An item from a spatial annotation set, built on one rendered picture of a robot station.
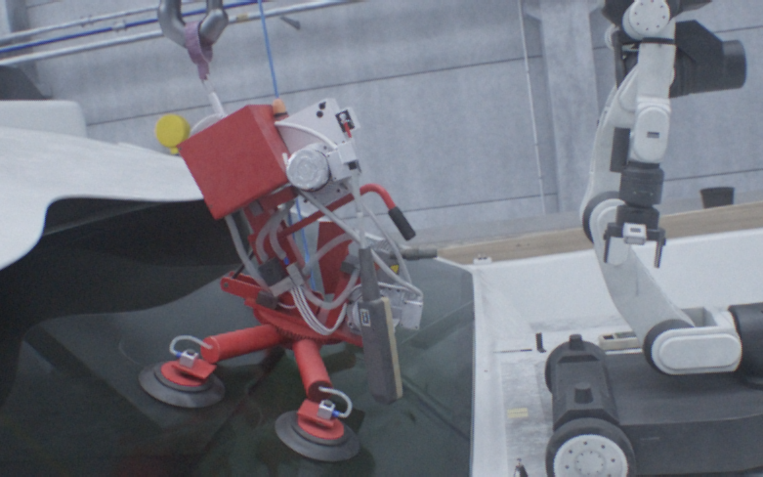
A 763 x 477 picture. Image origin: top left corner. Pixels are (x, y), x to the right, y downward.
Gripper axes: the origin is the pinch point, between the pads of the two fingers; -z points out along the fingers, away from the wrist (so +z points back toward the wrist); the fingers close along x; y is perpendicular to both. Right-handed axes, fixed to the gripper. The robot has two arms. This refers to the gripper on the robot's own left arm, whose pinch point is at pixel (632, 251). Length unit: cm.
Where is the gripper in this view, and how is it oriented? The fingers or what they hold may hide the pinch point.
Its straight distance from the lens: 158.9
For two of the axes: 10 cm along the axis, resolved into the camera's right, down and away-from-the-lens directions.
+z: 0.6, -9.8, -2.0
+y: -2.2, 1.8, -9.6
